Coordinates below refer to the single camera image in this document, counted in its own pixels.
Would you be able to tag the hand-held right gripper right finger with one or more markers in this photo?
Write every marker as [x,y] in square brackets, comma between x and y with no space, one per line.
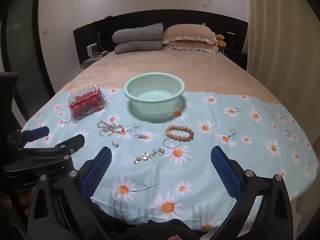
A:
[225,172]

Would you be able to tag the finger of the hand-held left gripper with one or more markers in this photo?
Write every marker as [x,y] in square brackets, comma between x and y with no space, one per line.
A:
[37,132]
[72,142]

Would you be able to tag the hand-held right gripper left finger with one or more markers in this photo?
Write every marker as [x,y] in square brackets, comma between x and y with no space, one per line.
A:
[96,175]

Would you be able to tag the white pearl earring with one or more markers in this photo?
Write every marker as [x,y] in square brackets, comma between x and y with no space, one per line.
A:
[116,144]

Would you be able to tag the cluster of crystal earrings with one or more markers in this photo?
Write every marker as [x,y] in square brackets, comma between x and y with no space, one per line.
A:
[145,156]

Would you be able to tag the pair of grey pearl earrings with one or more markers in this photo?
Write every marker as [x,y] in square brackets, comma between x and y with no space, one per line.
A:
[140,136]

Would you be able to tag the thin silver bangle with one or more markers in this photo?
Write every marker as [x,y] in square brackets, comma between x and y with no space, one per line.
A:
[165,145]

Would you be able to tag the mint green plastic basket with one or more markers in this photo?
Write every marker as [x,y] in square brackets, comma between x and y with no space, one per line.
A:
[155,92]

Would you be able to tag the clear box of cherry tomatoes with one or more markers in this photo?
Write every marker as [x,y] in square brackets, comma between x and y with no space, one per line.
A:
[86,102]

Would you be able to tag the blue daisy print cloth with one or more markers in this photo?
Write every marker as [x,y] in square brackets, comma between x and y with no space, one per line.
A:
[225,120]

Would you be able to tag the person's dark clothing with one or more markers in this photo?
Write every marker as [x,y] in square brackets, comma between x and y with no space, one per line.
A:
[140,230]

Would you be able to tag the bedside table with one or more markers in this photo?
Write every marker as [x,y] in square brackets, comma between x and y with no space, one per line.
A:
[93,59]

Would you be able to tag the dark glass door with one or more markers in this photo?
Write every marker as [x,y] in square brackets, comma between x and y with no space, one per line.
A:
[20,42]

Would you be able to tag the white bedside appliance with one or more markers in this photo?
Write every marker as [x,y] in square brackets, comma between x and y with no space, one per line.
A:
[92,50]

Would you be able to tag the folded grey blanket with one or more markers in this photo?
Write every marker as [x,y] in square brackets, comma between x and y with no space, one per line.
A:
[137,47]
[137,32]

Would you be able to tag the bed with beige blanket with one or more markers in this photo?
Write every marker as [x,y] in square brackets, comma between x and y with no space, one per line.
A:
[175,65]

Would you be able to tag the beige ruffled pillow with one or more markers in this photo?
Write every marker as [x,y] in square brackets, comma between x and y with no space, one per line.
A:
[195,46]
[187,32]

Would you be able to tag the yellow teddy bear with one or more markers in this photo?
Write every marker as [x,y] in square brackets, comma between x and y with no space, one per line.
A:
[220,40]

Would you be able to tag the cream curtain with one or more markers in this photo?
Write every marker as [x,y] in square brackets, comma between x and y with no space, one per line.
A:
[282,42]

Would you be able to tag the black headboard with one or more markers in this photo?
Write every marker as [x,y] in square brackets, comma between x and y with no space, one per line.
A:
[150,17]

